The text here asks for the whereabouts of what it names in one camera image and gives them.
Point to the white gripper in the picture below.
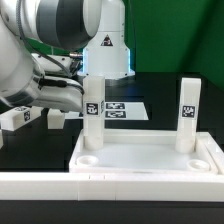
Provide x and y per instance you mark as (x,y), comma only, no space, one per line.
(58,91)

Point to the white desk top tray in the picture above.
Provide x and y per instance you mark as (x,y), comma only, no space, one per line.
(141,152)

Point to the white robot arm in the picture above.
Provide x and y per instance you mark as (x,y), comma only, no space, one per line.
(95,26)

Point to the white fiducial marker sheet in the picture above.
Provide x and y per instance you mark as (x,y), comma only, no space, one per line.
(125,111)

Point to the white front fence bar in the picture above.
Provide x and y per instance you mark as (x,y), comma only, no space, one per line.
(81,187)

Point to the white fence bar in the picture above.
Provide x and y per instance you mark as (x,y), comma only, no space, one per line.
(81,187)
(216,152)

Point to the white right fence bar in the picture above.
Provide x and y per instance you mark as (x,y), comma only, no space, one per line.
(216,152)

